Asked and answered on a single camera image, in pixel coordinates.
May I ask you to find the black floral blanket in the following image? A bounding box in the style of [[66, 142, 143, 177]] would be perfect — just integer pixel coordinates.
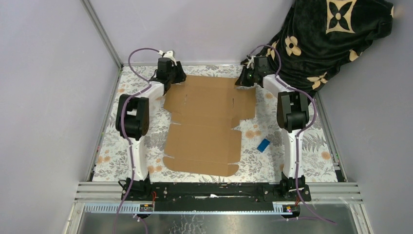
[[258, 0, 394, 97]]

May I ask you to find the small blue block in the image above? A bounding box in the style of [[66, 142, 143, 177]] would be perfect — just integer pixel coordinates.
[[257, 138, 270, 153]]

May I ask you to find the purple cable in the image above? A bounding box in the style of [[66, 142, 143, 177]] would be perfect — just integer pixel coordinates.
[[111, 47, 162, 234], [247, 44, 337, 225]]

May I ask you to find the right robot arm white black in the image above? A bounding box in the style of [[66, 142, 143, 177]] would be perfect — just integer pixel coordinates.
[[236, 56, 310, 183]]

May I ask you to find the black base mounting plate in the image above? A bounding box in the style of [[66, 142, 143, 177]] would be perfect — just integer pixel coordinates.
[[118, 178, 312, 212]]

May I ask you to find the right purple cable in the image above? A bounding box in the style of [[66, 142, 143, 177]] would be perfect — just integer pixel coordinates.
[[247, 44, 337, 225]]

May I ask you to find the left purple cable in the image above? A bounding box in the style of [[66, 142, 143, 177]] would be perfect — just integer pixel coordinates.
[[111, 47, 162, 234]]

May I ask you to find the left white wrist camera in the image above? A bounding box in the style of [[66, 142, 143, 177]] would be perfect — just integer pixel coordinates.
[[158, 50, 177, 65]]

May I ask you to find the aluminium frame rail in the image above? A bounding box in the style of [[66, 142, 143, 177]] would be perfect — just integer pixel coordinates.
[[75, 182, 363, 204]]

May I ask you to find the brown cardboard box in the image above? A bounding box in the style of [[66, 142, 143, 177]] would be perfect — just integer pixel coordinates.
[[163, 75, 256, 176]]

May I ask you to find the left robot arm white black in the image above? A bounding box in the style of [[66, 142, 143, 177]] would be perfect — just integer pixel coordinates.
[[115, 57, 187, 181]]

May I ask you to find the floral patterned table mat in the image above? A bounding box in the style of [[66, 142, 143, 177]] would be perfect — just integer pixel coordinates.
[[92, 64, 339, 183]]

